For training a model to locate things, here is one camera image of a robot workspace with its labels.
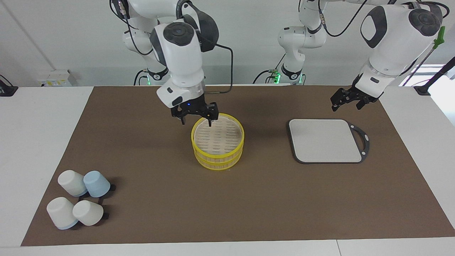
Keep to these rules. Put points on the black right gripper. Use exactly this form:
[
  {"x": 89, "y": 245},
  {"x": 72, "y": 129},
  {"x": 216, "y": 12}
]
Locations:
[{"x": 192, "y": 106}]

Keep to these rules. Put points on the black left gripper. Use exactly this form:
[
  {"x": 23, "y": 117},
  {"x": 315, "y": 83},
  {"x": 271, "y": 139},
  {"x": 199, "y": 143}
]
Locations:
[{"x": 362, "y": 93}]

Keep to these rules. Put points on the yellow steamer tier with liner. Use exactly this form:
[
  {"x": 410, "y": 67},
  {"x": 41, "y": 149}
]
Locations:
[{"x": 217, "y": 151}]

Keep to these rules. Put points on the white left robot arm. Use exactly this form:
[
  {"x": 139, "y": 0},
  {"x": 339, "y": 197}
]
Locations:
[{"x": 391, "y": 42}]

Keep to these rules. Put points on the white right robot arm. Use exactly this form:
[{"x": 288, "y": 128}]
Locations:
[{"x": 181, "y": 60}]

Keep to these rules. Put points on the grey cutting board dark rim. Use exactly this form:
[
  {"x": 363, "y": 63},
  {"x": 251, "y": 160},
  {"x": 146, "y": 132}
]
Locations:
[{"x": 325, "y": 140}]

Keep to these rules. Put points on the black stand pole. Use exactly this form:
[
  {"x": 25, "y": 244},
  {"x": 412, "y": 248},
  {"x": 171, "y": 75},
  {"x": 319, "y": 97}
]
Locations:
[{"x": 435, "y": 76}]

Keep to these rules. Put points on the brown table mat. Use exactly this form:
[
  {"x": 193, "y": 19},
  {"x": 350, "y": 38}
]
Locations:
[{"x": 249, "y": 206}]

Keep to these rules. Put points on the green clip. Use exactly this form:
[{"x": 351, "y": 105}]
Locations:
[{"x": 440, "y": 37}]

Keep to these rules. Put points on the light blue plastic cup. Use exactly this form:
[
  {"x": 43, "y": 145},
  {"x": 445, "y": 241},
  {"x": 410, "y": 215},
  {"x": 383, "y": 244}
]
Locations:
[{"x": 96, "y": 184}]

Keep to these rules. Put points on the white plastic cup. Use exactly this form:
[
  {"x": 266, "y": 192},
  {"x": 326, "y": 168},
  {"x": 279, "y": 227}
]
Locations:
[
  {"x": 88, "y": 213},
  {"x": 71, "y": 182},
  {"x": 61, "y": 212}
]

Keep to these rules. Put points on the black table clamp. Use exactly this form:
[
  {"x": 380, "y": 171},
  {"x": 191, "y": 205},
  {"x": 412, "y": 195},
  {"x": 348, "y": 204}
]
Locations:
[{"x": 7, "y": 90}]

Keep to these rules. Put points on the white wall socket box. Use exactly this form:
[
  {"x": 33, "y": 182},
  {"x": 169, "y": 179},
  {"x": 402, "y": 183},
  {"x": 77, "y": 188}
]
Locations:
[{"x": 57, "y": 78}]

